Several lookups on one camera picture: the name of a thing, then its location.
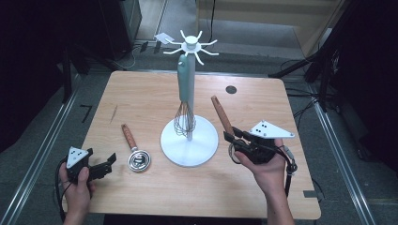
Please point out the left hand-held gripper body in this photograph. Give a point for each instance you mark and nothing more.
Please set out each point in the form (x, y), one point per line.
(76, 156)

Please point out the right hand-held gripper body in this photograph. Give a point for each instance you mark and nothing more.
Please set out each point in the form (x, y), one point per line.
(269, 130)

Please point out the white hook rack stand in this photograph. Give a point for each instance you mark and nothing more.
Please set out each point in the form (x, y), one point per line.
(200, 146)

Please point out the person's left hand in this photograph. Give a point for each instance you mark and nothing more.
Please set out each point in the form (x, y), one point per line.
(77, 200)

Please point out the person's right hand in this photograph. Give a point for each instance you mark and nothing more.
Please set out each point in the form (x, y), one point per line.
(269, 175)

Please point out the dark round table grommet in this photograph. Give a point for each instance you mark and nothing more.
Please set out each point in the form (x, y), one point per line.
(231, 89)

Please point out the black tripod stand leg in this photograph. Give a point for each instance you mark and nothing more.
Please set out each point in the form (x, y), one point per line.
(291, 69)

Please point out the black metal stand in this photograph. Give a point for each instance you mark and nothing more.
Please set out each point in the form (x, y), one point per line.
(66, 81)

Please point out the black curtain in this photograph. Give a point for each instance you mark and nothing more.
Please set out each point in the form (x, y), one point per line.
(372, 78)
(31, 62)

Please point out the small black floor block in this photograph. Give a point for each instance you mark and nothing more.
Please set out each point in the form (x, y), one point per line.
(144, 47)
(157, 47)

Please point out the white paper sheet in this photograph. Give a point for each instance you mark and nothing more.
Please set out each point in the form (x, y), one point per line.
(162, 38)

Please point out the black cabinet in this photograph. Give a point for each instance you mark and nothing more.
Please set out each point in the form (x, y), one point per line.
(122, 28)

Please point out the metal floor rail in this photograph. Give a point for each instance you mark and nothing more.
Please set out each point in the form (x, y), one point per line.
(31, 175)
(344, 165)

